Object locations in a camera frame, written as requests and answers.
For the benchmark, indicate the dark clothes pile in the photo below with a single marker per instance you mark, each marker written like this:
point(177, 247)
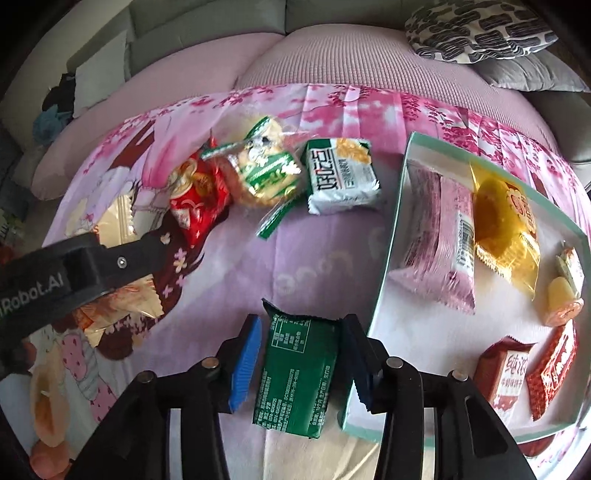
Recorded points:
point(56, 111)

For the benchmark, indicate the yellow soft bread packet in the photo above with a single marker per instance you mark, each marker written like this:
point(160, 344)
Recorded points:
point(506, 234)

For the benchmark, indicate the small yellow candy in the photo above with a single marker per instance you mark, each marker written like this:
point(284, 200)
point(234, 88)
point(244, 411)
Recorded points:
point(562, 303)

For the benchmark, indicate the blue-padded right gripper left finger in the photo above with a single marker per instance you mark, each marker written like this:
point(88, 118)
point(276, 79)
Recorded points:
point(215, 385)

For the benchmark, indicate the orange cream biscuit packet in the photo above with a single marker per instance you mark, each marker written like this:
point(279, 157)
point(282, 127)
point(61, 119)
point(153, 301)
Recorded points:
point(116, 228)

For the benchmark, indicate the white pale cushion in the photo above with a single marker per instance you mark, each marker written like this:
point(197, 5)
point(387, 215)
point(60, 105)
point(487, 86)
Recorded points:
point(101, 75)

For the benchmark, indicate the red white milk biscuit packet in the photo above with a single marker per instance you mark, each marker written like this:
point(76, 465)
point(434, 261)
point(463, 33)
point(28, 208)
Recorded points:
point(500, 375)

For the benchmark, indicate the pink cartoon printed blanket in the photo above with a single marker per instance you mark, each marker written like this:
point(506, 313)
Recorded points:
point(319, 265)

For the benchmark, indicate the white green Korean snack packet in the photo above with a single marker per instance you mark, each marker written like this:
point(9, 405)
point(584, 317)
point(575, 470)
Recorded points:
point(341, 175)

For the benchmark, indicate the grey cushion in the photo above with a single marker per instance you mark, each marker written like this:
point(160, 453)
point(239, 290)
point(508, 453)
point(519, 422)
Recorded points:
point(537, 72)

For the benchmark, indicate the black white patterned cushion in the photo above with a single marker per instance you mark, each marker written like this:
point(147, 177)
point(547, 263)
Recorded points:
point(468, 32)

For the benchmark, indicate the grey green sofa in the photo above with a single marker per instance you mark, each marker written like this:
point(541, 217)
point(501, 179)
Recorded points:
point(156, 29)

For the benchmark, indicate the green cow rice cracker packet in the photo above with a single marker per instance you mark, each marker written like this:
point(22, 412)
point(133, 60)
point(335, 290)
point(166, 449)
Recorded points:
point(264, 170)

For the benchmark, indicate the red gold patterned snack packet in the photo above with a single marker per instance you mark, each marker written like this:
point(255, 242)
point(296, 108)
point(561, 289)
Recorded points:
point(548, 376)

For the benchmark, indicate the pink wafer snack packet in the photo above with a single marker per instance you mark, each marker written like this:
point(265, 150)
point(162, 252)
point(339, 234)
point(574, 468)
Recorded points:
point(439, 262)

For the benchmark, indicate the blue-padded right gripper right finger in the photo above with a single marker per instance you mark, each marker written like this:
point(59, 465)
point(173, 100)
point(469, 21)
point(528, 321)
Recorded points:
point(387, 385)

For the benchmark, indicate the pink sofa seat cover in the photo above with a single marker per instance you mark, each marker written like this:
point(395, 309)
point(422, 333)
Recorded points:
point(329, 53)

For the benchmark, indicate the white teal-rimmed tray box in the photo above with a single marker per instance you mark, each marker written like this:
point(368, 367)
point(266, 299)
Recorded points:
point(437, 339)

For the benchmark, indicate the red lucky candy packet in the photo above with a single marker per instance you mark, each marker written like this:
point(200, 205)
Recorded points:
point(199, 195)

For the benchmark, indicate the dark green snack packet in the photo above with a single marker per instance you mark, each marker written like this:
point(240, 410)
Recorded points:
point(298, 365)

